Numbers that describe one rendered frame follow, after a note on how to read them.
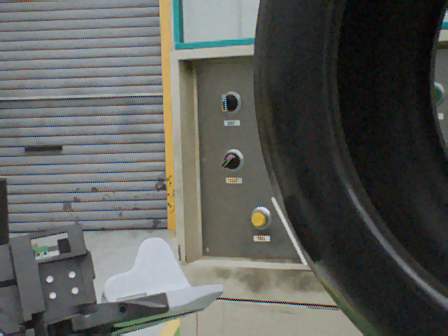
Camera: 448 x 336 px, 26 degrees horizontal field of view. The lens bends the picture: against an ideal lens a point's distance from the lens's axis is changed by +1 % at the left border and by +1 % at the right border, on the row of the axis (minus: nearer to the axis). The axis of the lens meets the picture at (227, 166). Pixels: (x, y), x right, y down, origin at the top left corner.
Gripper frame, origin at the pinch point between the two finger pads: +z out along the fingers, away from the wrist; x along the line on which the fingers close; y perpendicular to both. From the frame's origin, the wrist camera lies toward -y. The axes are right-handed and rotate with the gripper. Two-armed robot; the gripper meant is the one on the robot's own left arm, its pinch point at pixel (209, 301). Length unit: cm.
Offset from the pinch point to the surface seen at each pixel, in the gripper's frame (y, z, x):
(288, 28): 18.7, 9.9, -6.5
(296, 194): 6.5, 8.4, -2.1
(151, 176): 251, 135, 882
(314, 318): 3, 31, 77
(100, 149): 291, 90, 887
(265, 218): 22, 28, 81
